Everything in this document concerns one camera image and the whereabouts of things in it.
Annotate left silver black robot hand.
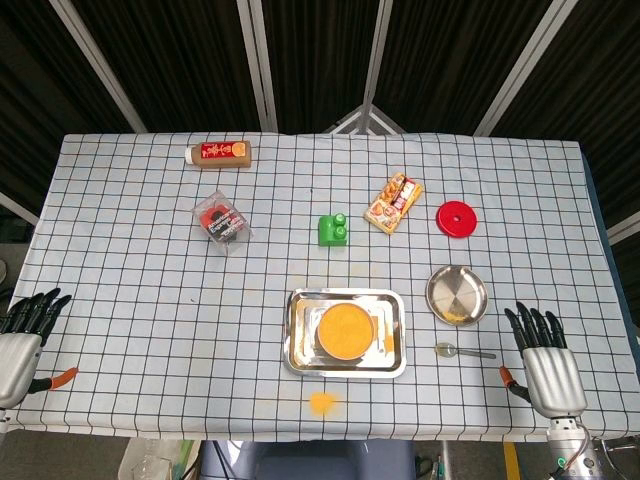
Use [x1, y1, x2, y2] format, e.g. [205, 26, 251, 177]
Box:
[0, 287, 80, 409]

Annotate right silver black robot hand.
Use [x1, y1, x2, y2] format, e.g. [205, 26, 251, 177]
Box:
[499, 301, 589, 419]

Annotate small metal spoon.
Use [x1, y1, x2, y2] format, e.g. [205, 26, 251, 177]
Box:
[434, 342, 497, 360]

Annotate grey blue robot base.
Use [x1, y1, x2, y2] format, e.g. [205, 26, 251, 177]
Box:
[199, 439, 417, 480]

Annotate white grid-patterned tablecloth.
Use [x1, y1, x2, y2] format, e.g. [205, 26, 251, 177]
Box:
[8, 132, 636, 444]

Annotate bowl of yellow powder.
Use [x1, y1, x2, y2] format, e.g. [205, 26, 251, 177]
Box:
[315, 302, 377, 361]

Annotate rectangular steel tray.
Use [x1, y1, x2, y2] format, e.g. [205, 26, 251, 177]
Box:
[282, 287, 408, 379]

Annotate round steel plate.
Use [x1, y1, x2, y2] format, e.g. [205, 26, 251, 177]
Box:
[425, 264, 489, 328]

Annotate clear plastic container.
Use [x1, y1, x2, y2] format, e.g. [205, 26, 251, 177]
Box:
[118, 438, 194, 480]

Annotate red plastic disc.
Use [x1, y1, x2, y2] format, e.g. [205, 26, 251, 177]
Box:
[435, 200, 479, 240]

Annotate spilled yellow powder pile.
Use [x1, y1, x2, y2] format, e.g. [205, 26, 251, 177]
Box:
[307, 390, 344, 417]

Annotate yellow snack box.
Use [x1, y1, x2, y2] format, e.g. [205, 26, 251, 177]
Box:
[363, 172, 425, 237]

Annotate clear box of capsules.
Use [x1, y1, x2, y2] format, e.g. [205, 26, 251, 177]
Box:
[192, 190, 255, 257]

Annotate green toy building block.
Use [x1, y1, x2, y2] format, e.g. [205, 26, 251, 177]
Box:
[317, 213, 350, 248]

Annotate brown drink bottle red label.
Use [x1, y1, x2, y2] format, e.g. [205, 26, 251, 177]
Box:
[183, 140, 252, 172]

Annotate black folding screen white frames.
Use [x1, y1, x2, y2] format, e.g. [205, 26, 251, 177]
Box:
[0, 0, 640, 251]

